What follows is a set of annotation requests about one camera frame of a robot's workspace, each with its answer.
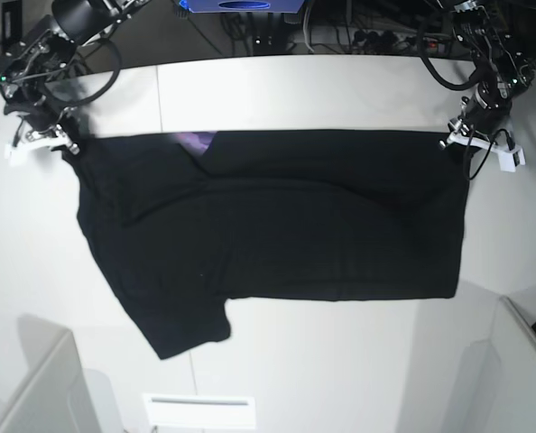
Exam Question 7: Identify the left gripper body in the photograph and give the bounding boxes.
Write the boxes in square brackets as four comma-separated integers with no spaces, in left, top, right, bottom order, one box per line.
[439,97,514,152]

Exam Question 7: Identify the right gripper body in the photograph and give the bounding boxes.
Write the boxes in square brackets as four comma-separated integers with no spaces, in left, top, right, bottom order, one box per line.
[13,106,81,155]

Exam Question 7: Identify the black T-shirt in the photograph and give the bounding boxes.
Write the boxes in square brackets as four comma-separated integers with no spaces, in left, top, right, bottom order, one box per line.
[63,131,469,360]

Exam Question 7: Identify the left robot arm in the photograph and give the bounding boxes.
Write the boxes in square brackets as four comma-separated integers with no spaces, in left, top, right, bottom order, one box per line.
[416,1,534,157]

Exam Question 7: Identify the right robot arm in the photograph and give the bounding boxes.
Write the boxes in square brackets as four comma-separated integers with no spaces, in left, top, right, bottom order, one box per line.
[0,1,147,161]

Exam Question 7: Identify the blue box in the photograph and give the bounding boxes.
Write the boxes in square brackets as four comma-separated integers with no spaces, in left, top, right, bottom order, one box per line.
[179,0,304,14]

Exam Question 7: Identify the grey right partition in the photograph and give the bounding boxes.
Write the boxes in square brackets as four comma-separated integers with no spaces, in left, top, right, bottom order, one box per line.
[443,297,536,432]

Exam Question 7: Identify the grey partition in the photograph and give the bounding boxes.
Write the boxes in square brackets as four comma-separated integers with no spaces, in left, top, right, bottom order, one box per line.
[0,315,125,432]
[443,297,536,432]

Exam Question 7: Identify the grey left partition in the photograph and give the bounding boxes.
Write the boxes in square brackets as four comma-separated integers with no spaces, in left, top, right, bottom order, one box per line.
[0,315,125,432]

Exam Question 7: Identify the white slotted tray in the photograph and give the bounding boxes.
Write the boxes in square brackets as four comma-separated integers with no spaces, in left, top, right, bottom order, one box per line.
[143,393,257,430]

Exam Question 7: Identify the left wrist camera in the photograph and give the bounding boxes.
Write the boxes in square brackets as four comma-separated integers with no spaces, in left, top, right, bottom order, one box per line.
[494,146,526,172]

